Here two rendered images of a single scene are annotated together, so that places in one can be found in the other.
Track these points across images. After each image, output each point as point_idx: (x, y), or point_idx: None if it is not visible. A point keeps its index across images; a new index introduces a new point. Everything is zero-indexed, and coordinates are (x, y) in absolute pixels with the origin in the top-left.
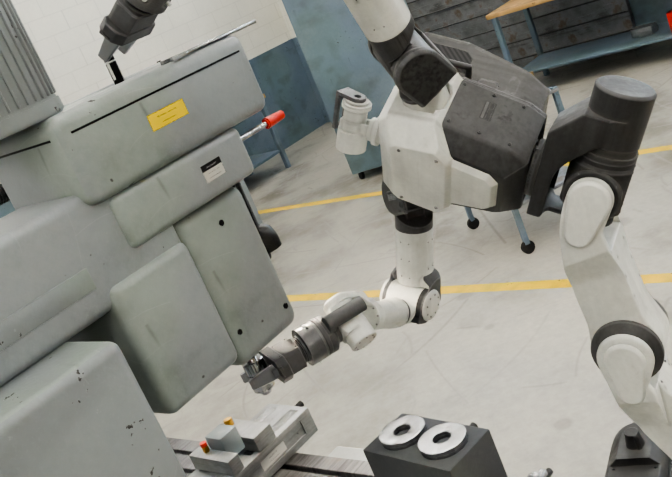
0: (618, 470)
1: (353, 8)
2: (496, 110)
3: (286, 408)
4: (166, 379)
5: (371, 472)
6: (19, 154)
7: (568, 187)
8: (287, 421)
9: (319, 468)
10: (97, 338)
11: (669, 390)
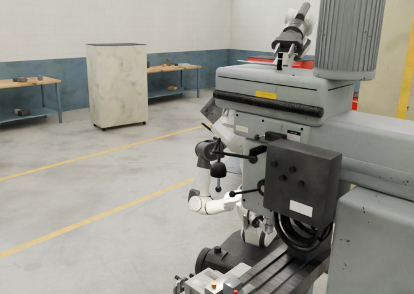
0: (224, 261)
1: (289, 65)
2: None
3: (200, 274)
4: None
5: (262, 266)
6: (340, 88)
7: None
8: (215, 274)
9: (245, 281)
10: (342, 183)
11: None
